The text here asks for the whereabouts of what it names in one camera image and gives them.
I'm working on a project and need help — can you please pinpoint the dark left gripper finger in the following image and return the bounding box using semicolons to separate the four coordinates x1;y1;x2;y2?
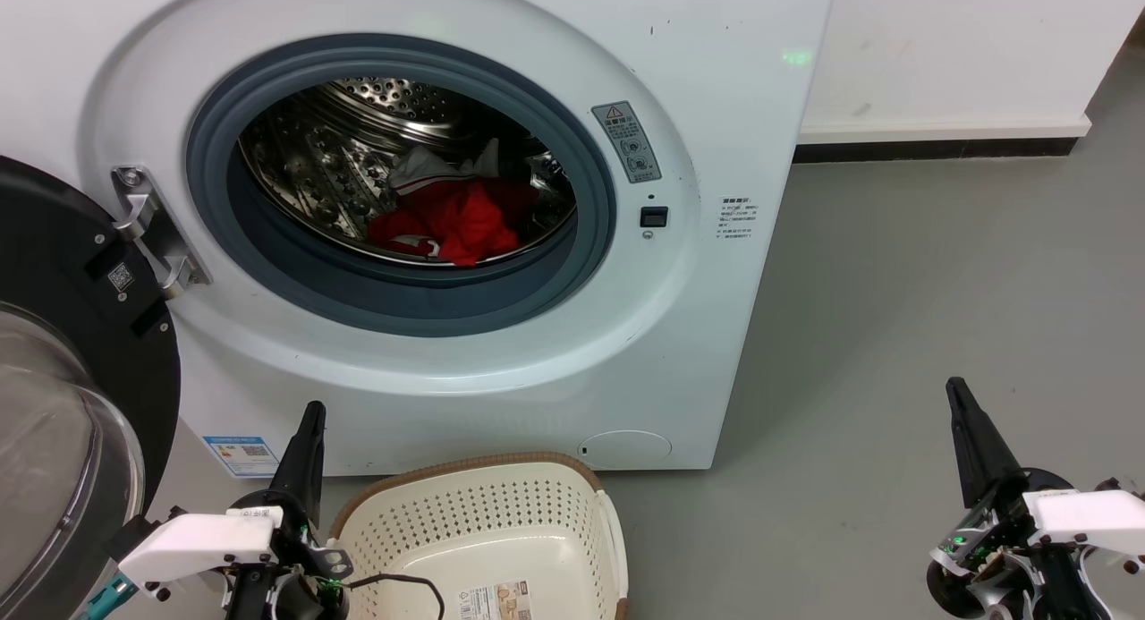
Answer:
267;402;318;515
296;403;327;524

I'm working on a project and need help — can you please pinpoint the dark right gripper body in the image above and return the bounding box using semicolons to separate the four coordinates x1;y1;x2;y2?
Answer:
926;471;1103;620

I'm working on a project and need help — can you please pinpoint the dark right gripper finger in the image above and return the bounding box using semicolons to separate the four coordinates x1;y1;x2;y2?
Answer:
946;377;996;509
956;378;1027;494

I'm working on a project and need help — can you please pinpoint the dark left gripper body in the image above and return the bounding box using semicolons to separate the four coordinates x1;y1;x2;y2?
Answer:
222;490;352;620

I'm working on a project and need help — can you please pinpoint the red and white garment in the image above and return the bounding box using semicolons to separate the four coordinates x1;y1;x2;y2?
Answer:
367;139;540;268

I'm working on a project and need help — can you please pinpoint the cream perforated laundry basket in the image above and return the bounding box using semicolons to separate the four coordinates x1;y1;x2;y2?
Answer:
327;452;629;620

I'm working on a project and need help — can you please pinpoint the printed paper label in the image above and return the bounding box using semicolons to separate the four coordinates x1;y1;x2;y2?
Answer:
458;581;535;620

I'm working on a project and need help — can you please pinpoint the stainless steel washing machine drum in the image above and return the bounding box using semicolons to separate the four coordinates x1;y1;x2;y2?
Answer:
237;76;578;268

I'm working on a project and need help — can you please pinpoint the washing machine door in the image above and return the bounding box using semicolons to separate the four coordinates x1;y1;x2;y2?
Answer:
0;155;182;620

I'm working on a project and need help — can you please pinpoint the blue energy label sticker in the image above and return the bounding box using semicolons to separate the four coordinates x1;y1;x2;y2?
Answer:
203;436;281;478

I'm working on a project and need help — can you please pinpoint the grey rubber door gasket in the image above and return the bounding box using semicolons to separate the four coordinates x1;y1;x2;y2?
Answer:
185;34;618;338

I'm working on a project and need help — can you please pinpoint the white front-load washing machine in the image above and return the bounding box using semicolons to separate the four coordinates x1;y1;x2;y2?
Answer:
0;0;837;478

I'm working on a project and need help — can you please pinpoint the silver metal door hinge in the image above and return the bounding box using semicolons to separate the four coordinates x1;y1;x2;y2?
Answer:
112;166;213;301

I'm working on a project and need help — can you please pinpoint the round white filter cover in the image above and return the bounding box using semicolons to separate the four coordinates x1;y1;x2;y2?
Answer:
577;430;674;471

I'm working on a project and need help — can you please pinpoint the small printed text label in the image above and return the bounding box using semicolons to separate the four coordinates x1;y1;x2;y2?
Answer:
718;195;759;241

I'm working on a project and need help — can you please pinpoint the grey warning sticker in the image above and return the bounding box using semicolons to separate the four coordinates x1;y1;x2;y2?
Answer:
591;101;663;184

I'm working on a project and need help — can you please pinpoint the thin black cable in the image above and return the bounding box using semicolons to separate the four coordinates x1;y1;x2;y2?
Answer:
347;573;446;620

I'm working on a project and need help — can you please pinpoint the teal cable connector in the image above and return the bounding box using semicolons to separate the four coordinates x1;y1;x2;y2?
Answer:
82;577;137;620

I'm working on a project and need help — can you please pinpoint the black wall baseboard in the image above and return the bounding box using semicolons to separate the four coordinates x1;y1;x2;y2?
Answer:
793;137;1081;165

